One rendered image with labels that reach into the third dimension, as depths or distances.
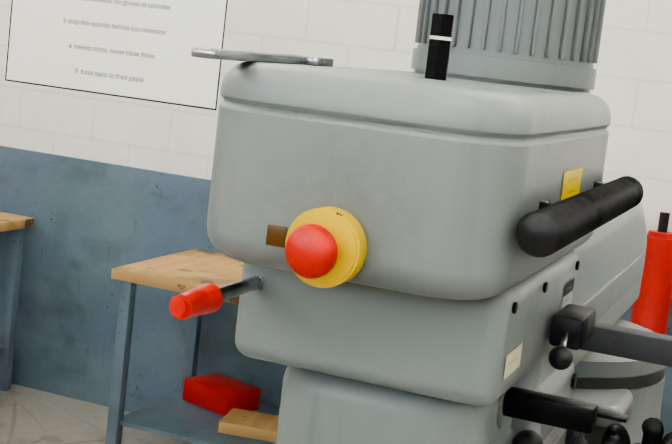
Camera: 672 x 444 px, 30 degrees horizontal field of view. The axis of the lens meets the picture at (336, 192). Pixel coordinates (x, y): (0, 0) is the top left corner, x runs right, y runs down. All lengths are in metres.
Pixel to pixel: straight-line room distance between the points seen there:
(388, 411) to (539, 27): 0.44
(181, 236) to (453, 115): 5.15
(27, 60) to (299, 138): 5.54
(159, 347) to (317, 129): 5.26
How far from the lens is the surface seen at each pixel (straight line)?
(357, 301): 1.05
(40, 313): 6.52
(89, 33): 6.28
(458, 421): 1.10
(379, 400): 1.10
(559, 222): 0.94
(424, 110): 0.92
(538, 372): 1.27
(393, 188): 0.93
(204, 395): 5.69
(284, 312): 1.08
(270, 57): 1.03
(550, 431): 1.34
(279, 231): 0.97
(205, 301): 0.98
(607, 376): 1.61
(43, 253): 6.46
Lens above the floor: 1.91
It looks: 7 degrees down
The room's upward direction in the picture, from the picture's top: 7 degrees clockwise
